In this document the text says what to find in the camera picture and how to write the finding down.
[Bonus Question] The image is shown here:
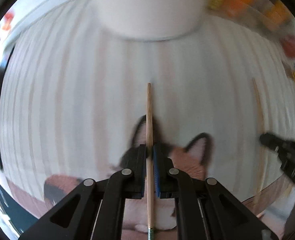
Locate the light wooden chopstick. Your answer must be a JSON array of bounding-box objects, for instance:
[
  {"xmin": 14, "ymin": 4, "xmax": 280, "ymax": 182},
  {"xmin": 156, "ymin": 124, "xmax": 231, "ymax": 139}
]
[{"xmin": 252, "ymin": 78, "xmax": 265, "ymax": 207}]

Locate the striped cat placemat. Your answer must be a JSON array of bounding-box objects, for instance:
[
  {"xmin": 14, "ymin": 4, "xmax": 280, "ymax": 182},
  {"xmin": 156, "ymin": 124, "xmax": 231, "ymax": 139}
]
[{"xmin": 0, "ymin": 0, "xmax": 295, "ymax": 240}]

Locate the red item in plastic bag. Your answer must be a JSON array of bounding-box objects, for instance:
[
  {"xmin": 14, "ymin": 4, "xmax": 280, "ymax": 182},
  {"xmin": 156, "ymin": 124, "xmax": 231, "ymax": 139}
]
[{"xmin": 280, "ymin": 35, "xmax": 295, "ymax": 59}]

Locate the clear plastic organizer tray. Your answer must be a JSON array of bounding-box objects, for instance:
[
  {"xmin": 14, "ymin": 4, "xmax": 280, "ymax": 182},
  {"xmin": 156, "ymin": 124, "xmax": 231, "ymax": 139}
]
[{"xmin": 208, "ymin": 0, "xmax": 293, "ymax": 37}]

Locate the beige utensil holder cup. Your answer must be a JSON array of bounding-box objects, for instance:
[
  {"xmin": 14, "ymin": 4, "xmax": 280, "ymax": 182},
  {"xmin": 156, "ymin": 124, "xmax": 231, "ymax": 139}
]
[{"xmin": 95, "ymin": 0, "xmax": 207, "ymax": 41}]

